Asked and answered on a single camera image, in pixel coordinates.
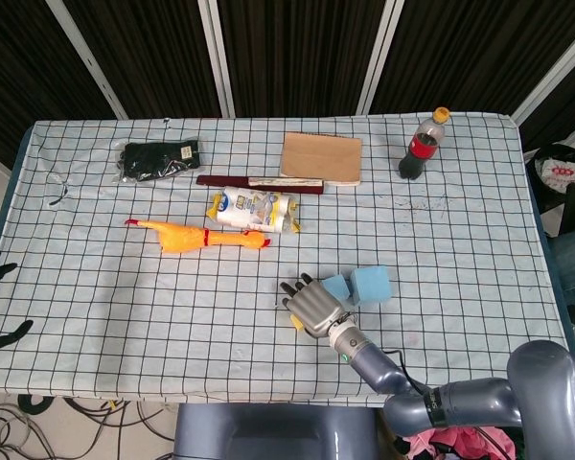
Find white partition post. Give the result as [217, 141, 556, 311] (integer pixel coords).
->
[45, 0, 128, 120]
[510, 35, 575, 126]
[196, 0, 236, 119]
[356, 0, 406, 116]

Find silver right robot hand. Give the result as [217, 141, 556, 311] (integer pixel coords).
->
[280, 272, 352, 339]

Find white snack bag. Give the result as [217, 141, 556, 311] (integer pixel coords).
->
[206, 186, 302, 236]

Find dark red flat box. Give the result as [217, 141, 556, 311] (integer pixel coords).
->
[195, 174, 326, 196]

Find cola bottle yellow cap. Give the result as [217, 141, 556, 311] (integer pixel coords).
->
[398, 106, 450, 181]

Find white bag red print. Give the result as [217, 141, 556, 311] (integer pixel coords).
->
[531, 143, 575, 212]

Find tangled floor cables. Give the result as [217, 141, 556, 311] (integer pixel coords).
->
[0, 392, 176, 460]

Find checkered light blue tablecloth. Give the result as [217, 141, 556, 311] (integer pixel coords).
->
[0, 112, 575, 411]

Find yellow rubber chicken toy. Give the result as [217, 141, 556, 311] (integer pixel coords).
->
[125, 218, 272, 257]

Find grey-blue robot torso base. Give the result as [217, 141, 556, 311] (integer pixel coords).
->
[172, 403, 380, 460]

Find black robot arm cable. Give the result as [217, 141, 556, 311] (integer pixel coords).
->
[380, 349, 427, 397]

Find large blue foam cube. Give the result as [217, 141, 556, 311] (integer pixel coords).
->
[348, 265, 393, 308]

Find pink cloth pile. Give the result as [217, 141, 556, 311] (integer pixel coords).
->
[392, 424, 517, 460]

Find brown paper notebook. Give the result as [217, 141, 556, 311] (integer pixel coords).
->
[280, 131, 364, 188]

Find black gloves in bag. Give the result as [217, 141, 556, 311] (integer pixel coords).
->
[113, 137, 203, 184]

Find blue sponge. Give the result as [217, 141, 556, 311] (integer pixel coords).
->
[321, 273, 354, 304]

